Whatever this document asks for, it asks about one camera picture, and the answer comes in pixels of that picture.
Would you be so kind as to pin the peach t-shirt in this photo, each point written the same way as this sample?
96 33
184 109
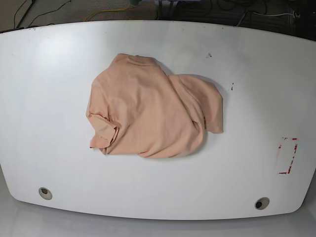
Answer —
135 108

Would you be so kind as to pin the right table grommet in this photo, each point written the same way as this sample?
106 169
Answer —
262 203

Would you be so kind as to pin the left table grommet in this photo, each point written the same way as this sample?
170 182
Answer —
45 193

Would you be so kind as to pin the red tape rectangle marker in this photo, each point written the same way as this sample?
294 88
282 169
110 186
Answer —
285 155

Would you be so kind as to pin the table grommet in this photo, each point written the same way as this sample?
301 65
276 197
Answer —
262 203
45 193

